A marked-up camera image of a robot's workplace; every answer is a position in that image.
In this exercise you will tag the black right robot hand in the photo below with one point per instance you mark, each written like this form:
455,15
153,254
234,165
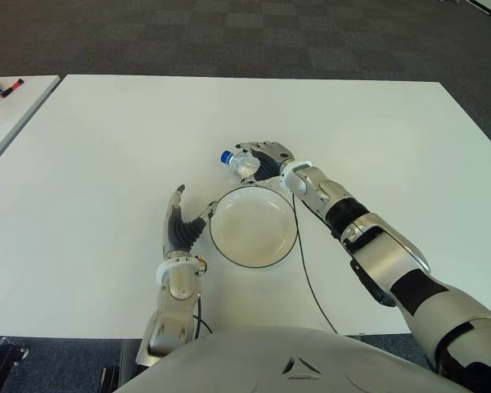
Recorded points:
272,161

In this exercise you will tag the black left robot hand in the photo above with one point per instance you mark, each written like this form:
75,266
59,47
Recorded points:
180,235

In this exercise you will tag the clear blue-capped water bottle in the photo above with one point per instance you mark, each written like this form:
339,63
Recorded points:
243,163

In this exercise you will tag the grey robot torso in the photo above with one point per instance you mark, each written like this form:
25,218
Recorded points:
270,360

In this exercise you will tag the red black marker pen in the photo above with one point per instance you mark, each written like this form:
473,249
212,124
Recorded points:
13,88

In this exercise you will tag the black metal frame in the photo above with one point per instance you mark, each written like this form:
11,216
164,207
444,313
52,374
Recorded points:
8,356

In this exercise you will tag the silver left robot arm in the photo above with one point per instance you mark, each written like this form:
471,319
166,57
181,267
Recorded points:
176,299

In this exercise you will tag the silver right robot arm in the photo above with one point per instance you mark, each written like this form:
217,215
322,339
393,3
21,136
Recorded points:
376,241

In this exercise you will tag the white black-rimmed plate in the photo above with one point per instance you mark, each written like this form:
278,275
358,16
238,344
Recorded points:
253,229

